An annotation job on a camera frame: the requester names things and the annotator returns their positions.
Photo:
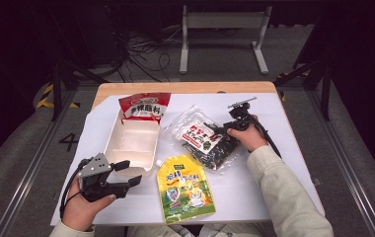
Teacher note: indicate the person's torso clothing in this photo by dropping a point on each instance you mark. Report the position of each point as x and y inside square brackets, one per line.
[208, 230]

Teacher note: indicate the person's left hand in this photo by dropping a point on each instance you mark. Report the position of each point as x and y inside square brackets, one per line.
[78, 212]

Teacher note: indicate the white paper sheet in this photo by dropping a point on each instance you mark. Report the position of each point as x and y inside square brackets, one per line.
[274, 184]

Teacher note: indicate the white plastic container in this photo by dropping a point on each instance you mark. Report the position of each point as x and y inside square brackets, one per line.
[133, 141]

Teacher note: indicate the clear dried seaweed packet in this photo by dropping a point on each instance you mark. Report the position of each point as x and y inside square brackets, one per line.
[198, 141]

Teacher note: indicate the red seasoning packet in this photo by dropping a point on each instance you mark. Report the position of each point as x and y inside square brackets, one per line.
[144, 105]

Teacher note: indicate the black metal stand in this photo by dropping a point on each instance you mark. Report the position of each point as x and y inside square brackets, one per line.
[57, 89]
[325, 89]

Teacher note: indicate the yellow spout pouch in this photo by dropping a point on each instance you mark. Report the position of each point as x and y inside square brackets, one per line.
[184, 191]

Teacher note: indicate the white metal stand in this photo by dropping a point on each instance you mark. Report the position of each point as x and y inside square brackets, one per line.
[223, 19]

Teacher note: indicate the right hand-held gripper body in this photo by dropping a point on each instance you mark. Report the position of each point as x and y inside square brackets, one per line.
[240, 122]

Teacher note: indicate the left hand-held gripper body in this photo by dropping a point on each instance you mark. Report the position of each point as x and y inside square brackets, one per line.
[94, 177]

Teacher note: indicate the metal floor rail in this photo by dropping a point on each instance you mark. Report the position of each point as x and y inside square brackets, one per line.
[31, 171]
[350, 171]

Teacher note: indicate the person's right hand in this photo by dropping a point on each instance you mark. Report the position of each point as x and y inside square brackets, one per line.
[249, 138]

